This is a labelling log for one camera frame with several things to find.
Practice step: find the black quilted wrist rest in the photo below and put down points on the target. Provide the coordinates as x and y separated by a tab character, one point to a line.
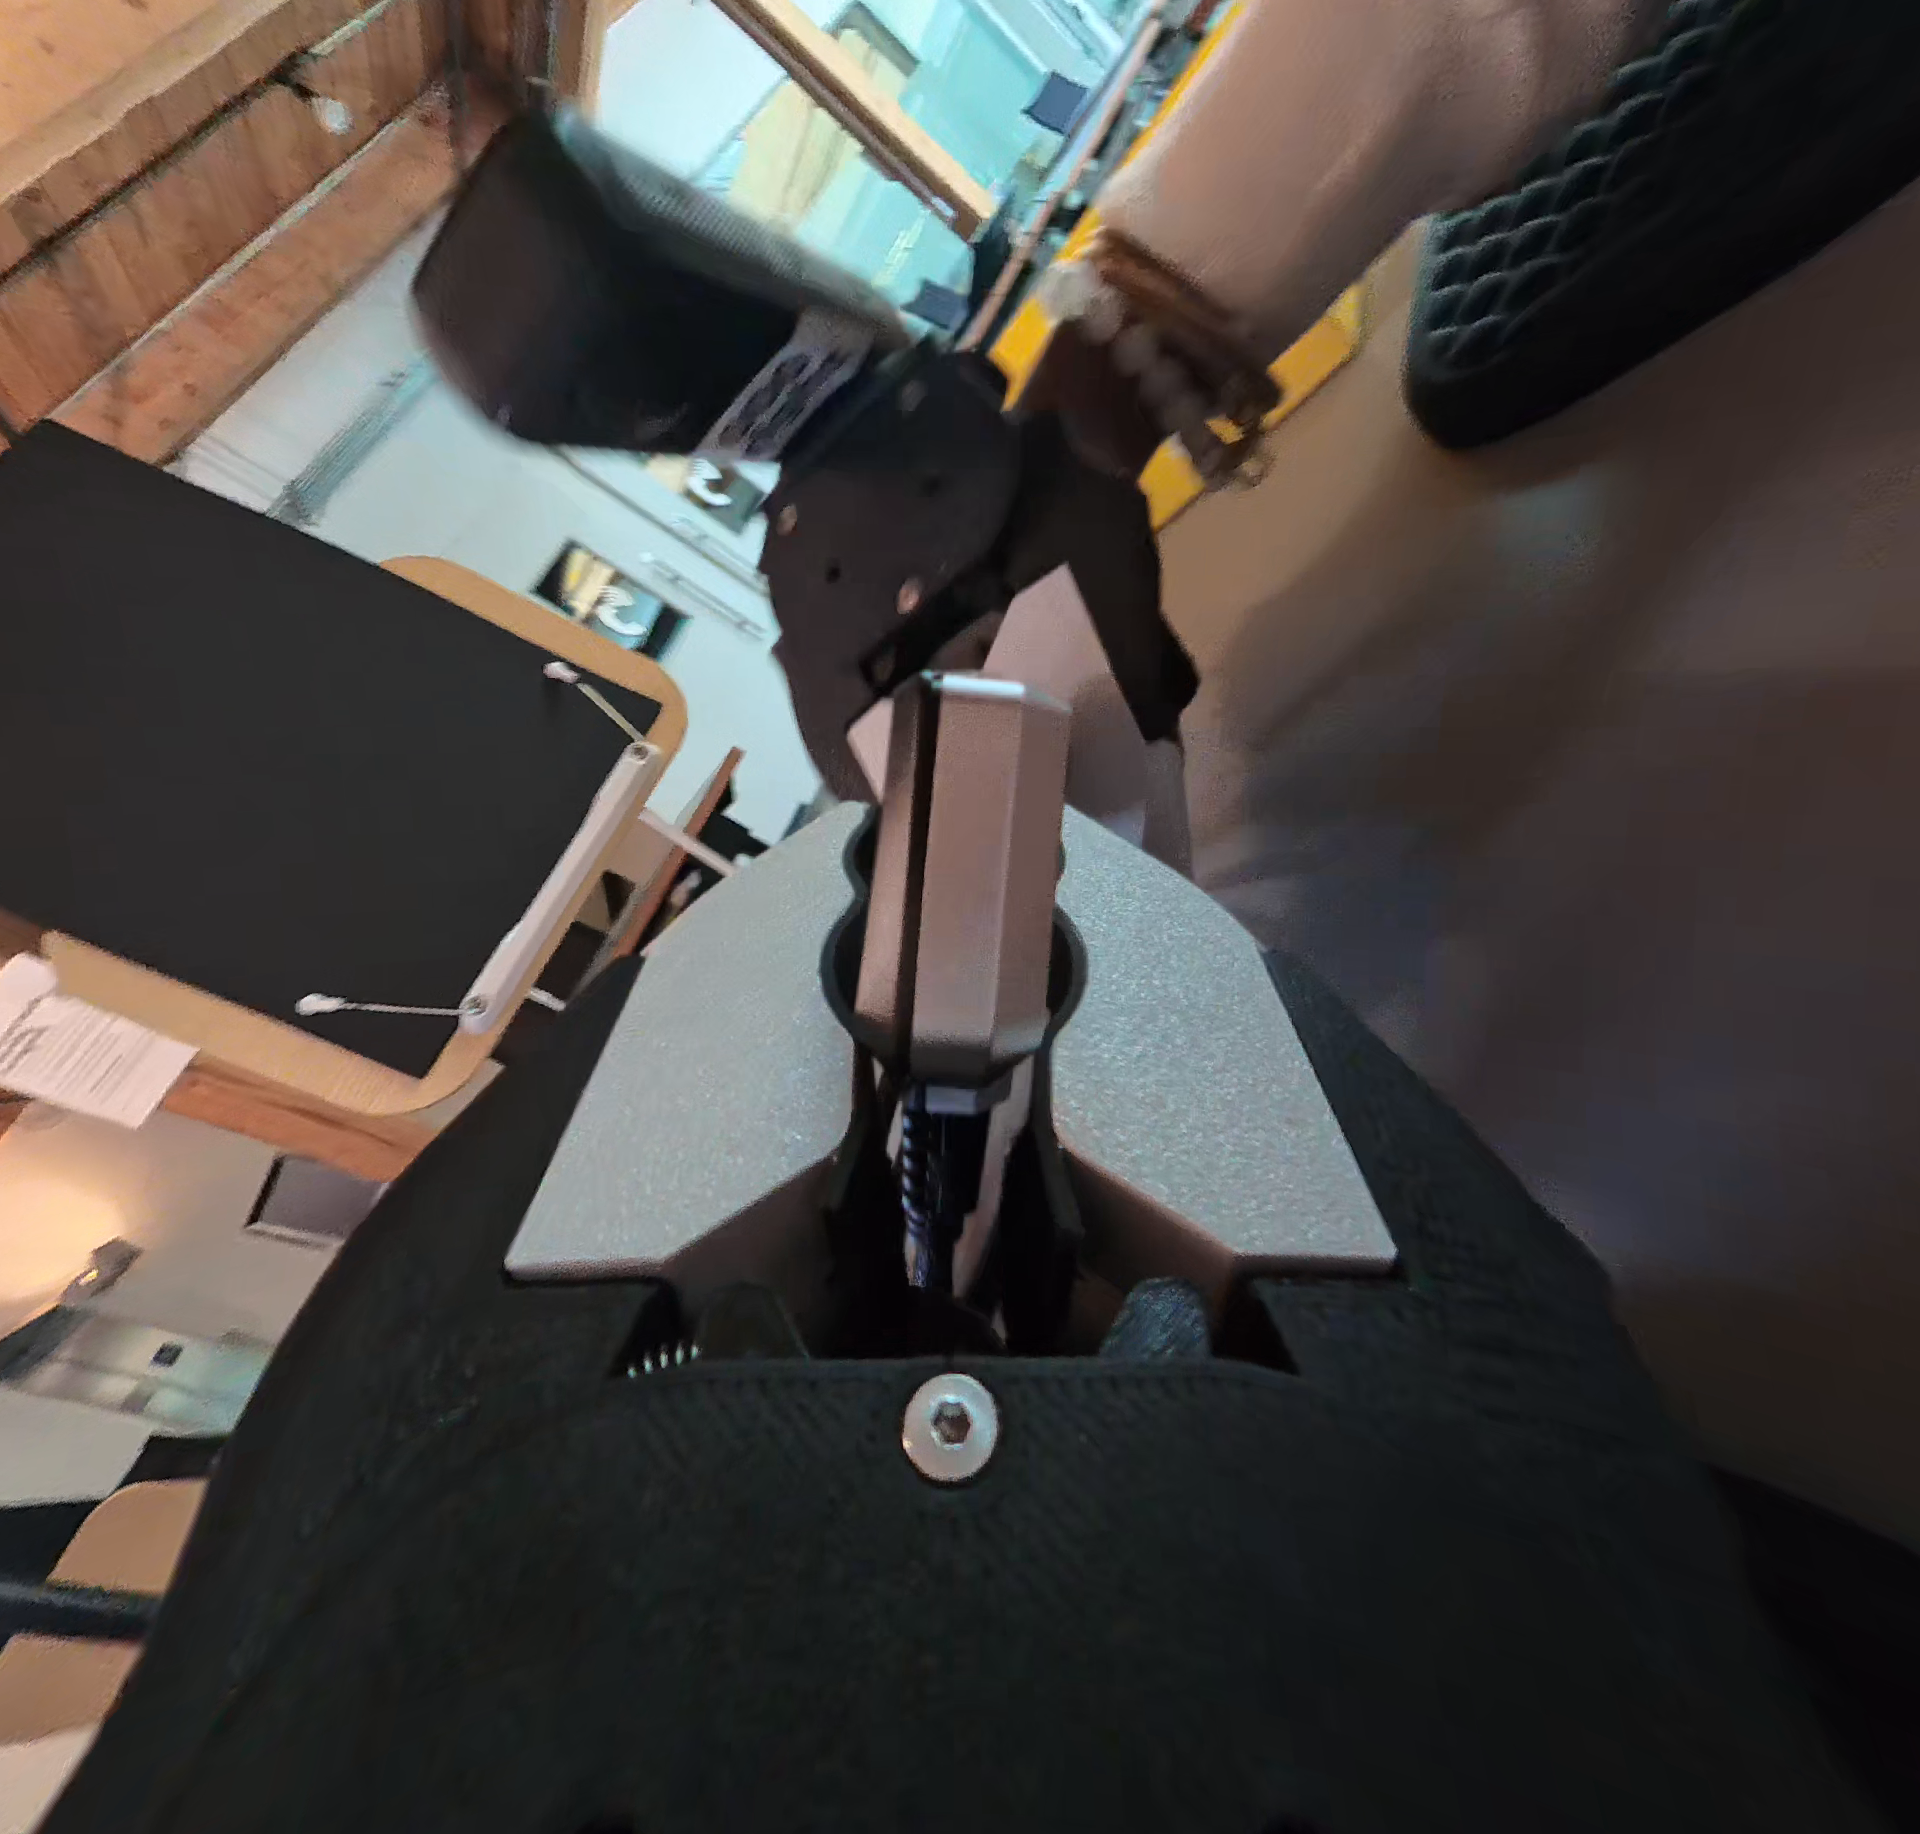
1650	213

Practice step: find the black wall sign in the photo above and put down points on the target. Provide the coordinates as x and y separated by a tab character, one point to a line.
609	604

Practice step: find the black panel with white stand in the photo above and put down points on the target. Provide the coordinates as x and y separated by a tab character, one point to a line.
300	739

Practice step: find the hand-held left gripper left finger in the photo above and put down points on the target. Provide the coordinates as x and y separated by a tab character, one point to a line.
674	1084

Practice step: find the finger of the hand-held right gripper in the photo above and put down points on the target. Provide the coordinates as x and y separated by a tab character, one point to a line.
899	890
999	873

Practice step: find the white paper sheet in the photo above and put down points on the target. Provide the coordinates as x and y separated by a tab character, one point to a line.
91	1046

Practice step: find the track spotlight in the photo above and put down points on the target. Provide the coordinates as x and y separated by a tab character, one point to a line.
323	110

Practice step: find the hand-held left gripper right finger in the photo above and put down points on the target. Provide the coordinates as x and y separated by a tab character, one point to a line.
1218	1099

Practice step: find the person's right forearm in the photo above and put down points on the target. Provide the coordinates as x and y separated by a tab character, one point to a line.
1426	63

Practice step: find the person's right hand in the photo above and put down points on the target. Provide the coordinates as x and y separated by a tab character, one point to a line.
1100	415

